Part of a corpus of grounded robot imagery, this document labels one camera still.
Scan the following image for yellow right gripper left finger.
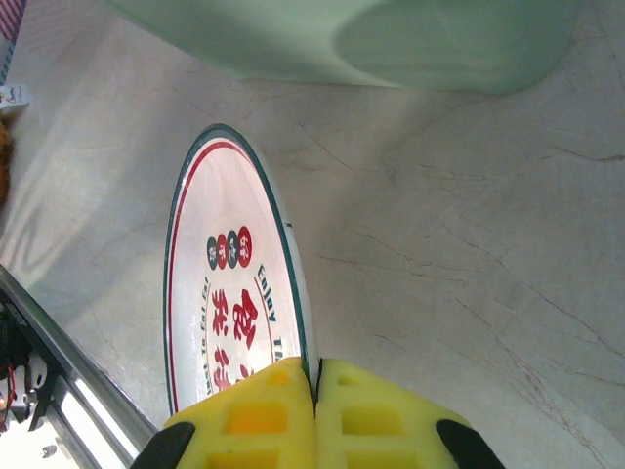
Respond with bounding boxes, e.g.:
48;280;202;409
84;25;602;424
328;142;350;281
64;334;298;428
129;356;316;469

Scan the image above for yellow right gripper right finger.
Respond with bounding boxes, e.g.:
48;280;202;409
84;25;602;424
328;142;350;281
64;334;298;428
314;358;507;469

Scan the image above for red characters coloured dots plate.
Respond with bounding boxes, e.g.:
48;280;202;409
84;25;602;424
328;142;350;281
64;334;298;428
163;123;321;416

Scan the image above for green plastic bin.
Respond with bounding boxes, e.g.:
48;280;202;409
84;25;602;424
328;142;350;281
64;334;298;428
104;0;580;97

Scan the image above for brown stuffed toy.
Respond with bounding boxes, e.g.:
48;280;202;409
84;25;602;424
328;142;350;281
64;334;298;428
0;114;16;209

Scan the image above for small white printed box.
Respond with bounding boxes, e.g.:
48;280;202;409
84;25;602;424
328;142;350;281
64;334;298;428
0;84;29;107

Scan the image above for plaid patterned backdrop cloth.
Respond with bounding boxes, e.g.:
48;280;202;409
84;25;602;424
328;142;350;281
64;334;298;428
0;0;28;84

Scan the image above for aluminium frame rail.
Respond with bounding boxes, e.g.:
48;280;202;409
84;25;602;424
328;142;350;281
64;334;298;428
0;263;162;469

